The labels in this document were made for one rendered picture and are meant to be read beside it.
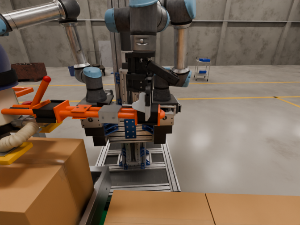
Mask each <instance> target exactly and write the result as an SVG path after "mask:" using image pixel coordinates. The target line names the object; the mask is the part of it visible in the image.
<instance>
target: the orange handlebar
mask: <svg viewBox="0 0 300 225"><path fill-rule="evenodd" d="M12 89H14V91H15V92H16V96H17V98H18V97H20V96H23V95H26V94H29V93H31V92H33V91H34V90H33V88H32V87H12ZM91 106H92V105H81V104H79V105H78V106H67V107H66V110H60V111H59V115H60V116H61V117H72V119H87V118H88V117H98V111H99V110H100V109H101V107H91ZM12 107H21V108H22V107H23V108H29V107H30V105H21V104H14V105H13V106H12ZM134 112H135V110H134V109H133V108H121V112H119V113H118V116H117V117H118V118H124V119H135V116H134ZM1 113H2V114H5V115H32V116H34V114H33V111H32V109H10V108H4V109H2V110H1ZM164 117H165V112H164V111H163V110H160V119H163V118H164Z"/></svg>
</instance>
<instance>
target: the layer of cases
mask: <svg viewBox="0 0 300 225"><path fill-rule="evenodd" d="M104 225H300V196H281V195H253V194H225V193H197V192H156V191H128V190H114V191H113V194H112V198H111V201H110V204H109V208H108V211H107V215H106V218H105V221H104Z"/></svg>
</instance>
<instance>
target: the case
mask: <svg viewBox="0 0 300 225"><path fill-rule="evenodd" d="M25 142H31V143H32V144H33V147H32V148H30V149H29V150H28V151H26V152H25V153H24V154H23V155H22V156H20V157H19V158H18V159H17V160H15V161H14V162H13V163H12V164H10V165H1V164H0V225H79V223H80V221H81V218H82V216H83V214H84V211H85V209H86V207H87V205H88V202H89V200H90V198H91V196H92V194H93V192H94V185H93V181H92V175H91V171H90V167H89V163H88V157H87V153H86V149H85V144H84V140H83V139H76V138H48V137H30V138H29V139H28V140H26V141H25Z"/></svg>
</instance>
